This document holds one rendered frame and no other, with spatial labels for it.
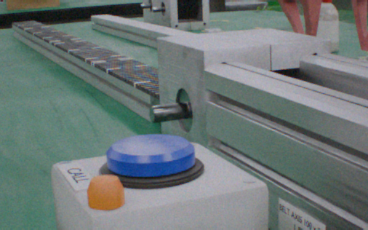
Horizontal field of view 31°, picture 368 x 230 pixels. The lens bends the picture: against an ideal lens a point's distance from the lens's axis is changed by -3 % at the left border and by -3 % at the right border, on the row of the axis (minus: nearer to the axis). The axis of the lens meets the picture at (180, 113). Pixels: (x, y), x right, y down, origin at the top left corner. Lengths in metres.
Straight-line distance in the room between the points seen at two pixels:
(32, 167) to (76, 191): 0.25
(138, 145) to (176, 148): 0.02
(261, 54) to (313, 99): 0.13
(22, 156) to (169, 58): 0.16
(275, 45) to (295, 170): 0.13
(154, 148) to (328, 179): 0.09
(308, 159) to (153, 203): 0.10
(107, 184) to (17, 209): 0.19
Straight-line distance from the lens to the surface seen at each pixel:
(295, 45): 0.47
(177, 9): 1.45
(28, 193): 0.48
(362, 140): 0.30
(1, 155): 0.58
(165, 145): 0.30
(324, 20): 1.07
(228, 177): 0.30
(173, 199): 0.27
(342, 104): 0.32
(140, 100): 0.70
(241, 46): 0.45
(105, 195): 0.26
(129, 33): 1.35
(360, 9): 0.76
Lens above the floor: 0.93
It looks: 13 degrees down
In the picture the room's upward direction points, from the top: 3 degrees counter-clockwise
